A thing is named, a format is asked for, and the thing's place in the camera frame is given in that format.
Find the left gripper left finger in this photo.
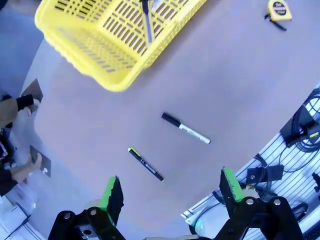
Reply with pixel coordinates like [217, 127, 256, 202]
[47, 175, 126, 240]

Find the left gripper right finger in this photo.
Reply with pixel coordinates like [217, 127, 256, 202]
[214, 168, 306, 240]

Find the black white marker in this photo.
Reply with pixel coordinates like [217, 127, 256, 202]
[161, 112, 212, 145]

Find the yellow utility knife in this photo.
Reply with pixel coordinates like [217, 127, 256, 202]
[139, 0, 155, 45]

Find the yellow plastic shopping basket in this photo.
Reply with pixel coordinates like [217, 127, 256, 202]
[34, 0, 208, 93]

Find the bystander bare hand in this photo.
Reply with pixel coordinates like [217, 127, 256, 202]
[10, 153, 43, 183]

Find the black tape patch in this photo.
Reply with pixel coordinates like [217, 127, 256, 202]
[246, 163, 285, 185]

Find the black pen yellow cap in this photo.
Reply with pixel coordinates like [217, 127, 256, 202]
[127, 147, 165, 183]

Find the white slotted mounting plate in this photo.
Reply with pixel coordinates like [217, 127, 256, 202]
[181, 84, 320, 240]

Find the grey metal plate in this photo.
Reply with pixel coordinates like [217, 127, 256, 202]
[20, 78, 44, 106]
[29, 144, 52, 178]

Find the black power box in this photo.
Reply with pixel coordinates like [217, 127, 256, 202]
[279, 104, 320, 148]

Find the clear plastic bag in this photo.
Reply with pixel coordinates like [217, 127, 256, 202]
[9, 99, 46, 216]

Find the tan sleeved bystander arm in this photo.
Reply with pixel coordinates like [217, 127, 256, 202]
[0, 94, 35, 128]

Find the yellow tape measure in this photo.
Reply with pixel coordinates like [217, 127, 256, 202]
[264, 0, 293, 32]

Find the black coiled cable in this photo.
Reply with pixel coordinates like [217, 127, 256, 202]
[278, 92, 320, 173]
[253, 154, 274, 199]

